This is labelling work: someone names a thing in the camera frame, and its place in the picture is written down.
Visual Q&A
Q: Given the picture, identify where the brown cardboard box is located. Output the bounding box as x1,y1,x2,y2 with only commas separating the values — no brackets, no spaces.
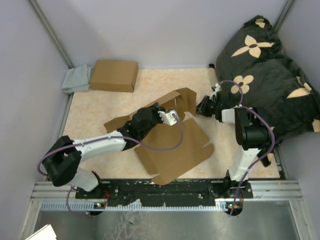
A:
90,59,139,93
106,87,214,185

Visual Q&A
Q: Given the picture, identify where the right grey metal corner rail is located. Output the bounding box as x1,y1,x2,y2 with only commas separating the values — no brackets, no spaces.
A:
273,0,296,32

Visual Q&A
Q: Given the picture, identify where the aluminium frame rail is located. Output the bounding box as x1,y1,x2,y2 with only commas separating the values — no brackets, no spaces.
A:
30,180,303,201

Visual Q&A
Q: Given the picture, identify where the white paper sheet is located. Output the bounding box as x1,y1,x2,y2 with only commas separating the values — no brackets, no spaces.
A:
24,224,57,240

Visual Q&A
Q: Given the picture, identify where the grey metal corner rail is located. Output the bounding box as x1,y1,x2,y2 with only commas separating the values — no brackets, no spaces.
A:
27,0,74,69
273,0,296,32

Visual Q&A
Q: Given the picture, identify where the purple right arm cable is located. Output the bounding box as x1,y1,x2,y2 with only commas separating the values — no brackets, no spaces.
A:
217,79,277,217

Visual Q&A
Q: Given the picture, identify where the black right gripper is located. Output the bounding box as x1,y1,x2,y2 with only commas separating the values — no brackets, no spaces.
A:
192,96,219,118

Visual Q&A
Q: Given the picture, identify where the black floral pillow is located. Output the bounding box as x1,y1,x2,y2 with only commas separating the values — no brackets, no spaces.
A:
215,15,320,146

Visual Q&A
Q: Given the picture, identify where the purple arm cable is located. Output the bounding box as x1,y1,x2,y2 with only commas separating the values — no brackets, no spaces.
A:
37,113,185,217
217,79,277,217

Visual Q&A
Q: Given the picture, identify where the grey folded cloth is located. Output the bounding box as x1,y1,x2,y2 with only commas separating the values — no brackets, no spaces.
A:
61,64,93,94

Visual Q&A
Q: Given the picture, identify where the white slotted cable duct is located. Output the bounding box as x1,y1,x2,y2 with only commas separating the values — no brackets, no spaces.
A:
40,199,232,213

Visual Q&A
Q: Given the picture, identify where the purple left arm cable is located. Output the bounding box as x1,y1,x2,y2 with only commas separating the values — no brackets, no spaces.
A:
37,113,185,217

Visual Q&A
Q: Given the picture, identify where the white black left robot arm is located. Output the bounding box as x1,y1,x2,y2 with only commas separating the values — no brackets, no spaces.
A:
37,103,180,199

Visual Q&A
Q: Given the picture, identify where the closed brown cardboard box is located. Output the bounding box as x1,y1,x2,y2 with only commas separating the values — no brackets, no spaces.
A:
90,59,139,93

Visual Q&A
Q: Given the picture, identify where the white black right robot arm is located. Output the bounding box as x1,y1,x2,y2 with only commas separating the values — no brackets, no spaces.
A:
196,91,272,198

